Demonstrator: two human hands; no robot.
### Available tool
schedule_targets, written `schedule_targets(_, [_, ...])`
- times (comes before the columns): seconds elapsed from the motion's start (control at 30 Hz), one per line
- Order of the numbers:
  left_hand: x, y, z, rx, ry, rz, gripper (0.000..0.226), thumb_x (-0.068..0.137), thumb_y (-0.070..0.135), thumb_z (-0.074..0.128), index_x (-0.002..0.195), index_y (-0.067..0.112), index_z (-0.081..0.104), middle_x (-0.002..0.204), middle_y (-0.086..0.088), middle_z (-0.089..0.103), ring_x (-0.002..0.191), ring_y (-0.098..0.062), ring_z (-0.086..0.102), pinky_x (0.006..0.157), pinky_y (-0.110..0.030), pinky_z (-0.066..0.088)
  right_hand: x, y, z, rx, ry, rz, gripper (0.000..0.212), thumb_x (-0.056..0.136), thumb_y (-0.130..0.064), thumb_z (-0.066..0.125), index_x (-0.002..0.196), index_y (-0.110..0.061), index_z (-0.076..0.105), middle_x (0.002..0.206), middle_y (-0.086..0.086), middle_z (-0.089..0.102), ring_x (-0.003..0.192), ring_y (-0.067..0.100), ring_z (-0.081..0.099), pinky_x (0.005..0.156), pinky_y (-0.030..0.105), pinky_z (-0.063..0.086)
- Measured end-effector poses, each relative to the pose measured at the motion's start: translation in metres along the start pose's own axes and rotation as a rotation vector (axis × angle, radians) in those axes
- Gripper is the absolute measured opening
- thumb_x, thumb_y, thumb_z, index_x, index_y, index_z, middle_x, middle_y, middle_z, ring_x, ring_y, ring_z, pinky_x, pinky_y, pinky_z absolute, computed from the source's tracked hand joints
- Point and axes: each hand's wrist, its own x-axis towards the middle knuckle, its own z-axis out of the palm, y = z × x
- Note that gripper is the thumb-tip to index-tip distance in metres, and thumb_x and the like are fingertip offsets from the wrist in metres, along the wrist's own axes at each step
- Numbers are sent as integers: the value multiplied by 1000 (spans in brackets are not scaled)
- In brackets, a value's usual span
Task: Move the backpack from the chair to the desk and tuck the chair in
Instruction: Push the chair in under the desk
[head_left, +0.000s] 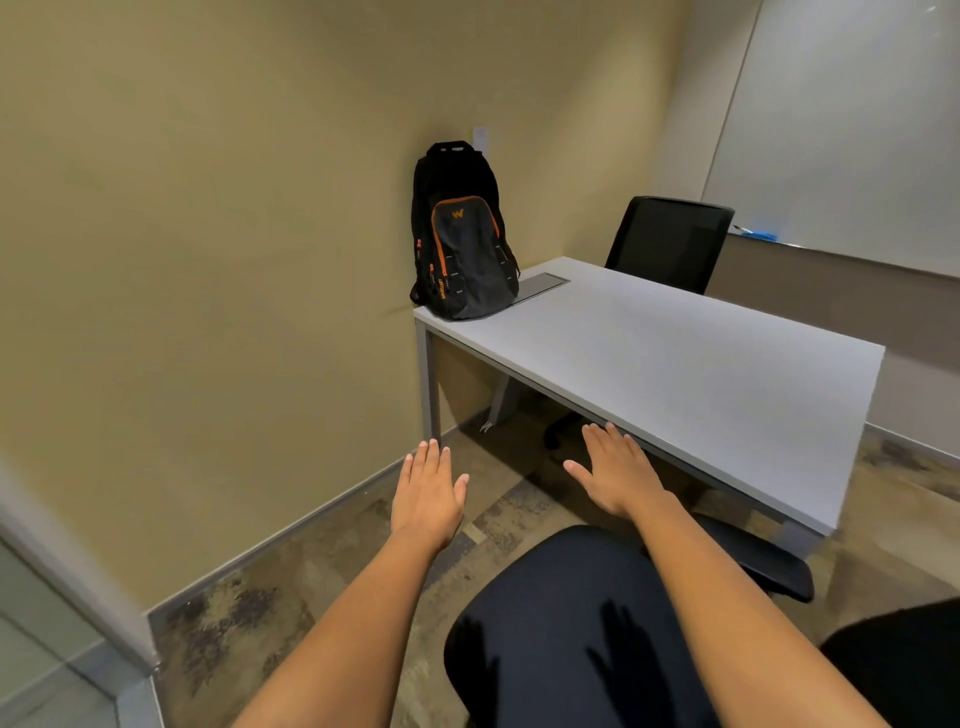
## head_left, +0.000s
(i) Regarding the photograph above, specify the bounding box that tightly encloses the black backpack with orange trim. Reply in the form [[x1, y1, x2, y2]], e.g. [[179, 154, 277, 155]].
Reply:
[[409, 140, 522, 322]]

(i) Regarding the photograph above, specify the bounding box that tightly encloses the person's left forearm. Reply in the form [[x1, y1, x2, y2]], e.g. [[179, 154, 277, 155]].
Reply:
[[231, 526, 445, 728]]

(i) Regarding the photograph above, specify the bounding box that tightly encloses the black mesh office chair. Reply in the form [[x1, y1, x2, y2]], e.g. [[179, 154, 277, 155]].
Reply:
[[543, 195, 737, 453]]

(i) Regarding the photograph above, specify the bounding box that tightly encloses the grey office desk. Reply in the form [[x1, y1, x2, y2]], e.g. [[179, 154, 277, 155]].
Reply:
[[414, 256, 887, 561]]

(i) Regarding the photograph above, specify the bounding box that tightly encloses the grey door frame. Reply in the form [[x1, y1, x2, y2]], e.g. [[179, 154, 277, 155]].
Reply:
[[0, 450, 166, 728]]

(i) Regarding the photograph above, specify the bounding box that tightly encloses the person's right forearm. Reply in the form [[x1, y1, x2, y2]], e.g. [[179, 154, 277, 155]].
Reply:
[[628, 491, 890, 728]]

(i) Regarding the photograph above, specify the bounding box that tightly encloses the white wall whiteboard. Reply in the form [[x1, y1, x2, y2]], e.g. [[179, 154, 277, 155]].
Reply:
[[701, 0, 960, 281]]

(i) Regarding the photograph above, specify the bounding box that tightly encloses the person's right hand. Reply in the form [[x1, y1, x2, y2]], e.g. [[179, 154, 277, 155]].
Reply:
[[562, 422, 666, 520]]

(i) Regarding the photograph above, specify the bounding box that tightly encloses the grey desk cable cover plate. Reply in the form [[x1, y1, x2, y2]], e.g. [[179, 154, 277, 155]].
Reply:
[[513, 272, 571, 306]]

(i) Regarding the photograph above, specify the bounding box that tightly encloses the person's left hand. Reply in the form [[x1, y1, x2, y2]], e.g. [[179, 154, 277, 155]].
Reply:
[[390, 439, 471, 555]]

